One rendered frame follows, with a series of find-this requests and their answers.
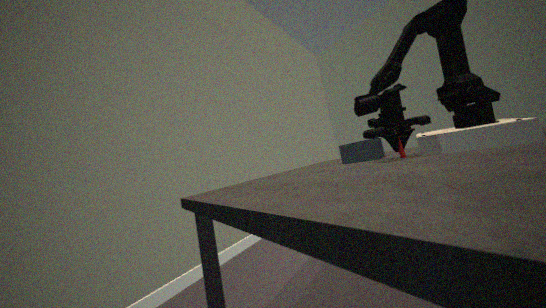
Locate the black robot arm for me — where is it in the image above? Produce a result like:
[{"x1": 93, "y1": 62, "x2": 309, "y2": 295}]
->
[{"x1": 354, "y1": 0, "x2": 501, "y2": 129}]

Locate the red peg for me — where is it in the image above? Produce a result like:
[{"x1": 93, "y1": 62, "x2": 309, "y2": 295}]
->
[{"x1": 399, "y1": 138, "x2": 406, "y2": 158}]

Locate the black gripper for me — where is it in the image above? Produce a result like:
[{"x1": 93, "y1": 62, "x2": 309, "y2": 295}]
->
[{"x1": 363, "y1": 105, "x2": 431, "y2": 152}]

